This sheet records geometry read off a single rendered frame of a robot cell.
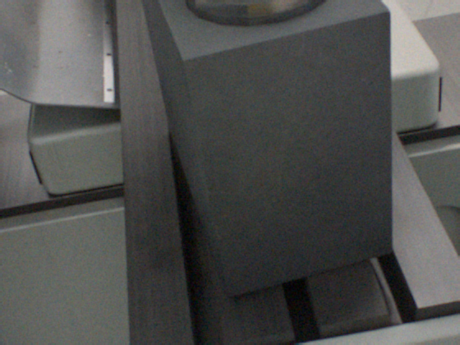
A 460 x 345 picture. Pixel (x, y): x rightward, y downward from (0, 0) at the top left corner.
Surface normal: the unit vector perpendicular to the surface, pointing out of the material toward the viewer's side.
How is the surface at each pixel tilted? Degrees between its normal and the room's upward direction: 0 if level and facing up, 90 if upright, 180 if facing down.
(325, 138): 90
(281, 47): 90
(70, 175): 90
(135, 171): 0
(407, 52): 0
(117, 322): 90
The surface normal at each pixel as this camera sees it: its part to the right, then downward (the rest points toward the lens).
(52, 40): 0.11, -0.80
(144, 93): -0.13, -0.78
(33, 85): 0.42, -0.76
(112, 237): 0.13, 0.60
